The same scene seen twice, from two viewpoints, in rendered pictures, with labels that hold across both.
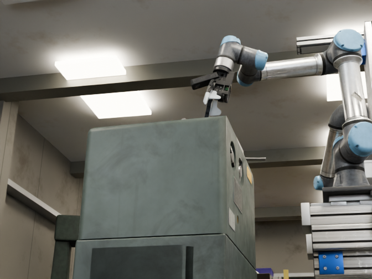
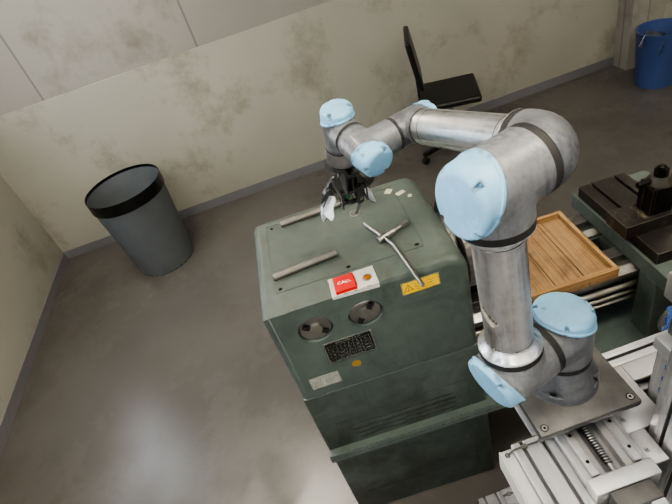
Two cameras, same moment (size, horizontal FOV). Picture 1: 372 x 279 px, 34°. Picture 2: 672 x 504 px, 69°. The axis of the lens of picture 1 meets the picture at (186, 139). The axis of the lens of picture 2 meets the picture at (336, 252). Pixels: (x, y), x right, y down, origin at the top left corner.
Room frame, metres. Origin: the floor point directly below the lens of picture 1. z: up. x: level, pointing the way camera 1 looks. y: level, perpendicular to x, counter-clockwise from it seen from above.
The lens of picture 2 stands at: (1.77, -1.13, 2.17)
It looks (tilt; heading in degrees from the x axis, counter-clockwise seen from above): 38 degrees down; 76
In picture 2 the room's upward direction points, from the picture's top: 19 degrees counter-clockwise
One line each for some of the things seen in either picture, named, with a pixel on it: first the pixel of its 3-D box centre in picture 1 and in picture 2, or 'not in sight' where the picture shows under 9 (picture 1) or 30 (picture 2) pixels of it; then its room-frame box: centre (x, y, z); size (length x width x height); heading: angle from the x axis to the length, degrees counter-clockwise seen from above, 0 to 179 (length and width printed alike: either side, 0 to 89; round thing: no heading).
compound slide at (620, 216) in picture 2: not in sight; (645, 215); (3.03, -0.28, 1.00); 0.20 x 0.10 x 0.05; 165
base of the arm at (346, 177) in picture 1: (350, 182); (561, 363); (2.29, -0.65, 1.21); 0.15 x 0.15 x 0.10
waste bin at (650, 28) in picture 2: not in sight; (656, 53); (5.53, 1.54, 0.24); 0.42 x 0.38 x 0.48; 173
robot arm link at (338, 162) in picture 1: (349, 154); (560, 330); (2.28, -0.65, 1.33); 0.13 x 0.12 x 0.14; 4
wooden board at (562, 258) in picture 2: not in sight; (547, 254); (2.77, -0.13, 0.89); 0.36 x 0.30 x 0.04; 75
